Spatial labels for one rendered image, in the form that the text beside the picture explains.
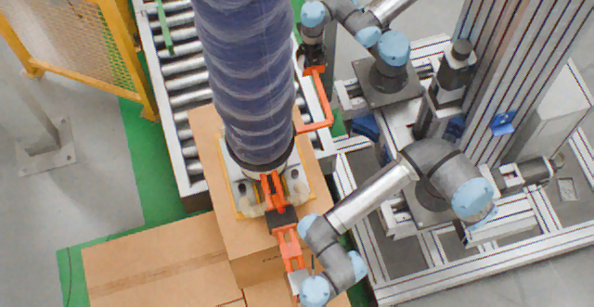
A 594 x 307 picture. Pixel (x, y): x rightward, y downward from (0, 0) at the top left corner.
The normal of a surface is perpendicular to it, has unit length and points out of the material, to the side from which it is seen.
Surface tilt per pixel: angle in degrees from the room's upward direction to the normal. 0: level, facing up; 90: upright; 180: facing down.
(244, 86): 71
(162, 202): 0
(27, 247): 0
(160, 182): 0
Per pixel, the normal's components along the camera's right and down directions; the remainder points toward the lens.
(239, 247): 0.00, -0.44
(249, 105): -0.04, 0.76
